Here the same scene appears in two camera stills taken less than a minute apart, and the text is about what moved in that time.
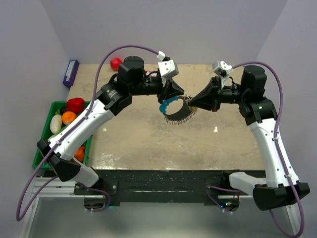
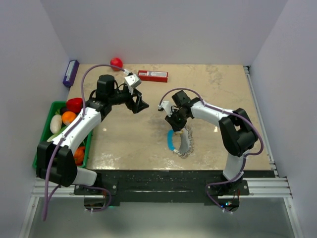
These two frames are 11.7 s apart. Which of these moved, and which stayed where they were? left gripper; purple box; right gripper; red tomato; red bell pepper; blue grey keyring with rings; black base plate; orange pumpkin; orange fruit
Moved: left gripper; blue grey keyring with rings; right gripper
Stayed: red tomato; orange pumpkin; black base plate; purple box; red bell pepper; orange fruit
